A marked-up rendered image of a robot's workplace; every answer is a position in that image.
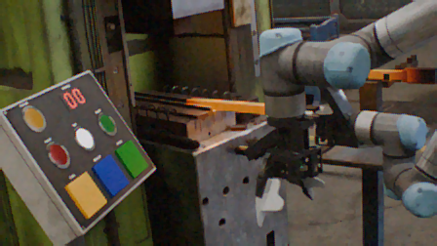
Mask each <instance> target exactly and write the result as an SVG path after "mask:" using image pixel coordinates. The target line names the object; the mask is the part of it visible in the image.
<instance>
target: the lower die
mask: <svg viewBox="0 0 437 246"><path fill-rule="evenodd" d="M134 92H138V93H145V94H150V95H156V96H168V97H174V98H180V99H186V100H189V99H191V98H198V99H210V98H203V97H197V96H185V95H178V94H172V93H165V92H159V91H152V90H141V91H134ZM210 100H215V99H210ZM135 101H136V103H137V104H139V103H141V102H144V103H145V104H146V106H148V105H149V104H151V103H154V105H155V106H156V109H157V108H158V107H159V106H160V105H163V106H165V107H166V108H167V109H168V108H171V107H173V108H175V109H176V110H177V112H178V115H175V112H174V110H173V109H171V110H170V111H169V120H170V127H171V131H172V133H173V135H177V136H180V137H185V138H189V139H193V140H197V141H199V142H200V141H202V140H205V139H208V138H209V137H211V136H214V135H215V134H217V133H221V132H224V131H226V130H228V129H230V127H231V126H232V125H236V121H235V112H234V111H227V110H215V111H213V108H212V107H210V106H204V105H199V104H193V103H187V102H171V101H165V100H159V99H154V98H148V97H142V96H135ZM134 110H135V116H136V127H137V126H138V125H139V122H138V116H137V110H136V108H135V107H134ZM158 114H159V120H160V129H161V132H162V133H167V134H168V125H167V113H166V114H165V109H164V108H160V109H159V111H158ZM148 117H149V124H150V127H151V130H152V131H156V132H158V124H157V118H156V112H155V113H154V107H153V106H151V107H150V108H149V109H148ZM139 118H140V124H141V127H142V128H144V129H147V114H146V110H145V108H144V105H143V104H141V105H140V106H139ZM209 133H211V134H210V135H209Z"/></svg>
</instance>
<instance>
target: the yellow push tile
mask: <svg viewBox="0 0 437 246"><path fill-rule="evenodd" d="M64 188H65V189H66V190H67V192H68V193H69V195H70V196H71V198H72V199H73V201H75V204H76V206H77V207H79V209H80V210H81V212H82V214H83V215H84V217H85V218H87V219H89V218H90V217H91V216H92V215H93V214H94V213H96V212H97V211H98V209H100V208H102V206H103V205H104V204H106V203H107V201H106V199H105V198H104V197H103V196H102V194H101V191H99V189H98V188H97V186H96V184H95V183H94V181H93V180H92V179H91V178H90V175H89V174H88V173H87V172H86V173H84V174H82V175H80V176H79V178H77V179H74V181H73V182H71V183H70V184H68V185H66V186H65V187H64Z"/></svg>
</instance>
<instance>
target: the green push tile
mask: <svg viewBox="0 0 437 246"><path fill-rule="evenodd" d="M114 153H115V154H116V156H117V157H118V159H119V161H120V162H121V163H122V164H123V166H124V168H125V169H126V170H127V172H128V173H129V175H130V177H131V178H132V180H134V179H135V178H136V176H139V175H140V174H141V173H142V171H144V170H146V169H147V168H148V164H147V162H146V161H145V160H144V158H142V156H141V153H140V152H139V151H138V149H137V148H136V146H135V145H134V143H133V142H132V140H128V141H127V142H125V143H124V144H123V145H121V146H119V147H118V148H117V149H116V150H115V151H114Z"/></svg>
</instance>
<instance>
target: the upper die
mask: <svg viewBox="0 0 437 246"><path fill-rule="evenodd" d="M121 7H122V13H123V19H124V20H174V19H178V18H182V17H186V16H190V15H198V14H202V13H206V12H209V11H213V10H220V9H224V1H223V0H121Z"/></svg>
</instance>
